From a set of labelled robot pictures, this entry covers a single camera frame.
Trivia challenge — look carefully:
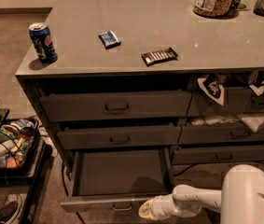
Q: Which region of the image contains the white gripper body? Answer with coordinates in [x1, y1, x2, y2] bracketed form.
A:
[149, 194, 201, 220]

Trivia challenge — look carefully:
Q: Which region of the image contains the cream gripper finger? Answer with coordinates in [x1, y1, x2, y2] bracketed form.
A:
[138, 200, 153, 220]

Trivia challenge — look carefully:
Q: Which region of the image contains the grey drawer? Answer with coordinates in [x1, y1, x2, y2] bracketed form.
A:
[178, 122, 264, 145]
[39, 91, 191, 121]
[61, 148, 174, 212]
[188, 87, 264, 117]
[172, 144, 264, 165]
[57, 125, 181, 149]

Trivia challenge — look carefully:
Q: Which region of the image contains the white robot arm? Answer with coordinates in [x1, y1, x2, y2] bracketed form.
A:
[139, 164, 264, 224]

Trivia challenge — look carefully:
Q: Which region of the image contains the clear plastic bag in drawer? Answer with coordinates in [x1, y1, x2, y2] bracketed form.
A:
[189, 113, 264, 133]

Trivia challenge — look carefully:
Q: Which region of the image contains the grey drawer cabinet with counter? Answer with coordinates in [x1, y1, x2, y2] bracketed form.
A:
[15, 0, 264, 214]

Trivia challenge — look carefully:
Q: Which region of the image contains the shoe on cart shelf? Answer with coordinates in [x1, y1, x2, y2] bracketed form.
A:
[0, 194, 22, 224]

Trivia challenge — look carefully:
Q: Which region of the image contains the black chocolate bar wrapper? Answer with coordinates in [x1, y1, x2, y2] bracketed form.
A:
[141, 48, 178, 66]

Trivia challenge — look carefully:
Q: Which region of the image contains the black bin of bottles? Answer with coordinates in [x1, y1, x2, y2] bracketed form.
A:
[0, 118, 40, 173]

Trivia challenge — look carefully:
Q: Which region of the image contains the blue snack packet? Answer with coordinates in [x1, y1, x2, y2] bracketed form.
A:
[98, 31, 121, 49]

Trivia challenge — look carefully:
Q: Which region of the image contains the blue Pepsi soda can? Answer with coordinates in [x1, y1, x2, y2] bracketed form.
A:
[29, 22, 58, 63]

